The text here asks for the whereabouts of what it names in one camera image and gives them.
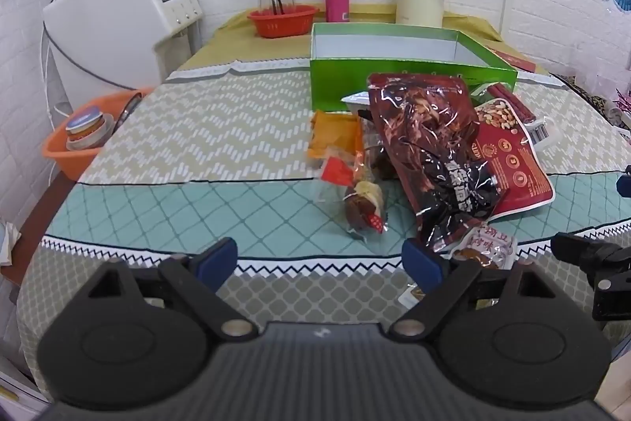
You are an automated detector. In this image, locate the red nut bag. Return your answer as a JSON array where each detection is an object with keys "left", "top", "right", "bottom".
[{"left": 473, "top": 98, "right": 557, "bottom": 222}]

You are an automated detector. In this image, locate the clear packet brown snack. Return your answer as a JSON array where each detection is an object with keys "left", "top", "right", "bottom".
[{"left": 315, "top": 179, "right": 390, "bottom": 244}]

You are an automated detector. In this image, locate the metal utensil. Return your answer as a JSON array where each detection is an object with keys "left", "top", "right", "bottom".
[{"left": 111, "top": 90, "right": 146, "bottom": 137}]

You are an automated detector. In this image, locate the red envelope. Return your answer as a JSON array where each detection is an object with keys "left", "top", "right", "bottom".
[{"left": 485, "top": 47, "right": 537, "bottom": 74}]

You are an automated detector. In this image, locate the clear biscuit packet red print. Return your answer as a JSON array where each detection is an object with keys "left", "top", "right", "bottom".
[{"left": 451, "top": 224, "right": 518, "bottom": 271}]

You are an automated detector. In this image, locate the jar with blue-rimmed lid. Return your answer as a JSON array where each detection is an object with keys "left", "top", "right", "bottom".
[{"left": 65, "top": 105, "right": 115, "bottom": 152}]

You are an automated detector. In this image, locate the red sausage packet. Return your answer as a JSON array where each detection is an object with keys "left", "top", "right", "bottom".
[{"left": 485, "top": 83, "right": 536, "bottom": 123}]

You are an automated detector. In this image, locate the green cardboard box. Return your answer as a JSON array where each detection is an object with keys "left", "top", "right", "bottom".
[{"left": 310, "top": 22, "right": 519, "bottom": 112}]

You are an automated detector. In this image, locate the dark red snack bag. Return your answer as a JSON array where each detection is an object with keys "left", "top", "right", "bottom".
[{"left": 367, "top": 73, "right": 511, "bottom": 254}]

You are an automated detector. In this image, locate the stack of papers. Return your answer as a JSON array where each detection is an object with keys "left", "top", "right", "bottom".
[{"left": 0, "top": 221, "right": 23, "bottom": 266}]

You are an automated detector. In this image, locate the white appliance with screen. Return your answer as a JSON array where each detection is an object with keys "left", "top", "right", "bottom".
[{"left": 42, "top": 0, "right": 205, "bottom": 94}]

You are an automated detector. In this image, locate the yellow cloth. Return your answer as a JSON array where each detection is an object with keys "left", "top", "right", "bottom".
[{"left": 175, "top": 3, "right": 548, "bottom": 77}]

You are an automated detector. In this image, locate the red plastic basket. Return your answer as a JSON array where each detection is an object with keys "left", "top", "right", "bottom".
[{"left": 246, "top": 5, "right": 320, "bottom": 39}]

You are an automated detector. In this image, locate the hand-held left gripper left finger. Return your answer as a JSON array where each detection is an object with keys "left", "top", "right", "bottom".
[{"left": 86, "top": 238, "right": 258, "bottom": 339}]

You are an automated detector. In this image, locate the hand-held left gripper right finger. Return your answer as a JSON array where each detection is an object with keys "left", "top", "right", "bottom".
[{"left": 389, "top": 240, "right": 550, "bottom": 339}]

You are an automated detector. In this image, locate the grey hose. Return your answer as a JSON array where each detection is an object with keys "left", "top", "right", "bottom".
[{"left": 43, "top": 22, "right": 146, "bottom": 90}]

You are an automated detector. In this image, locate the orange snack packet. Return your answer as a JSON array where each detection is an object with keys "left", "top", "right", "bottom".
[{"left": 308, "top": 110, "right": 364, "bottom": 160}]

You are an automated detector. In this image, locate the small red candy packet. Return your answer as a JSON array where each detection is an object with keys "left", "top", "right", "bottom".
[{"left": 319, "top": 156, "right": 356, "bottom": 185}]

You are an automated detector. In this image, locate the white tray packet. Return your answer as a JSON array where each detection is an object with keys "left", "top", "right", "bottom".
[{"left": 341, "top": 92, "right": 375, "bottom": 121}]

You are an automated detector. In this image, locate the orange plastic basin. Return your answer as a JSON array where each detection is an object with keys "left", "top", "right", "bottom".
[{"left": 42, "top": 86, "right": 153, "bottom": 182}]

